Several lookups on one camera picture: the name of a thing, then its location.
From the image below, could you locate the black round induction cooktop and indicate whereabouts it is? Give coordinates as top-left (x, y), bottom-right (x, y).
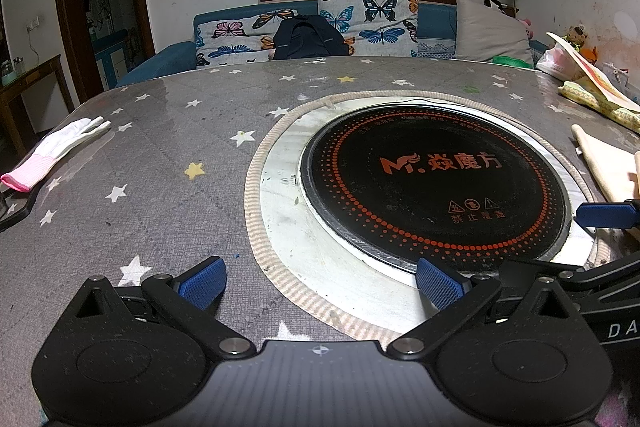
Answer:
top-left (300, 103), bottom-right (570, 272)

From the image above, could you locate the blue butterfly pattern sofa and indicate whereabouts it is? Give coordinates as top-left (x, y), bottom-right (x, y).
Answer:
top-left (115, 0), bottom-right (549, 88)

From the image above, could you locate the cream white garment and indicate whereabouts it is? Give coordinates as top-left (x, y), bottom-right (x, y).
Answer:
top-left (570, 123), bottom-right (640, 241)

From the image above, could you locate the white pink knit glove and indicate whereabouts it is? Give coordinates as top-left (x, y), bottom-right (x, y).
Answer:
top-left (1, 116), bottom-right (111, 193)

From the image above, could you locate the green plastic object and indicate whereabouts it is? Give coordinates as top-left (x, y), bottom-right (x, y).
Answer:
top-left (491, 55), bottom-right (533, 69)

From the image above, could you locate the small plush toy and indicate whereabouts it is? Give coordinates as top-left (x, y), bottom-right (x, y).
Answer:
top-left (564, 25), bottom-right (598, 65)

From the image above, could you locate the grey white cushion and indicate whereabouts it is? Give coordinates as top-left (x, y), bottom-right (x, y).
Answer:
top-left (454, 0), bottom-right (534, 66)

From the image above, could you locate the grey star pattern tablecloth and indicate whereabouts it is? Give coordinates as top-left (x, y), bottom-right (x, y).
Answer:
top-left (1, 57), bottom-right (639, 426)

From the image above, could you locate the white plastic bag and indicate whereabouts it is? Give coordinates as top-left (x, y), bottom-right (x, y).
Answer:
top-left (536, 44), bottom-right (584, 81)

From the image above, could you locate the dark wooden side table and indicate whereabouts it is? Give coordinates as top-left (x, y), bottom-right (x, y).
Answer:
top-left (1, 54), bottom-right (74, 158)

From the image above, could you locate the yellow green dotted cloth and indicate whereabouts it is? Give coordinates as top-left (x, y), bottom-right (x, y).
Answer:
top-left (558, 76), bottom-right (640, 133)

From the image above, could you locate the dark navy backpack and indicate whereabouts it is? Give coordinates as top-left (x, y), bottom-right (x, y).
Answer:
top-left (273, 15), bottom-right (349, 60)

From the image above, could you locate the white orange paper booklet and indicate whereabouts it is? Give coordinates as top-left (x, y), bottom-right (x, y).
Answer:
top-left (547, 31), bottom-right (640, 113)

